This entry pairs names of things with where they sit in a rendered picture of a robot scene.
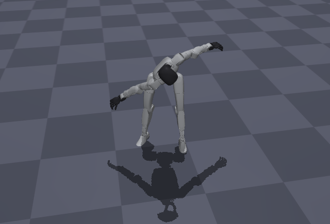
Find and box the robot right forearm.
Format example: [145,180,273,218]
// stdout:
[120,86,138,99]

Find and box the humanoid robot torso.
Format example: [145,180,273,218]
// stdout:
[153,57,179,85]

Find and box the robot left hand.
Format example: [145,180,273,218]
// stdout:
[209,42,223,51]

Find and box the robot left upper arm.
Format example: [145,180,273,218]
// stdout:
[171,49,199,65]

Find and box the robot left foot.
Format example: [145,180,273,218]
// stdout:
[178,138,187,153]

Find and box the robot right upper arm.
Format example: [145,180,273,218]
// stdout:
[136,78,161,94]

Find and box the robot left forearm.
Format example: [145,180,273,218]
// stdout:
[193,43,212,55]

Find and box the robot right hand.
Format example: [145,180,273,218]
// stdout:
[110,96,126,110]

